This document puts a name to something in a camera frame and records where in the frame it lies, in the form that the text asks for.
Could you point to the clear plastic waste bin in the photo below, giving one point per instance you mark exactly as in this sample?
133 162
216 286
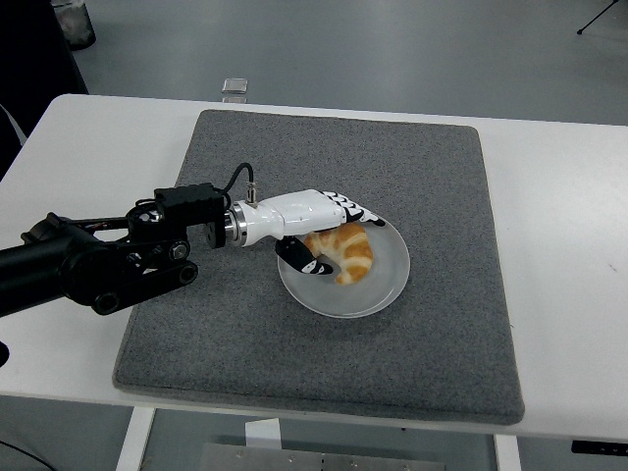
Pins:
78 24

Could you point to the small metal floor box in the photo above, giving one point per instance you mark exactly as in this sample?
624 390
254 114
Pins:
235 85

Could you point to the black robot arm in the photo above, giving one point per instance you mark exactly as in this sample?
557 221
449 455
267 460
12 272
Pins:
49 265

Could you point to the grey felt table mat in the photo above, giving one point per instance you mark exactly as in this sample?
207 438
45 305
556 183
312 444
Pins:
343 147

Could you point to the black tripod leg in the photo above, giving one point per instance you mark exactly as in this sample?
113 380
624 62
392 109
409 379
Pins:
581 31

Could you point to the grey metal plate with screws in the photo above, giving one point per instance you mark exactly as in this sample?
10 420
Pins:
294 461

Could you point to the white table centre column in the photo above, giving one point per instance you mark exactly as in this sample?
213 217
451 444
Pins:
262 434

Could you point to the golden croissant bread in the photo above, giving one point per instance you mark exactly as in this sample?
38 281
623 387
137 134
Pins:
355 255

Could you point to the white table leg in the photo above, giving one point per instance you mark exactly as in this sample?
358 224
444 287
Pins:
135 441
507 456

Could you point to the black table control panel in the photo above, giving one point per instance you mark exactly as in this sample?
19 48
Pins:
598 447

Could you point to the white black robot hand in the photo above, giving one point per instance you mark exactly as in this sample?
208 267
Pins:
299 211

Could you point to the pale grey round plate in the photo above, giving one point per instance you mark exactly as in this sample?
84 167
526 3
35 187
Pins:
373 294

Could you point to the person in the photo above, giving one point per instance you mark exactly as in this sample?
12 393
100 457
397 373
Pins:
29 59

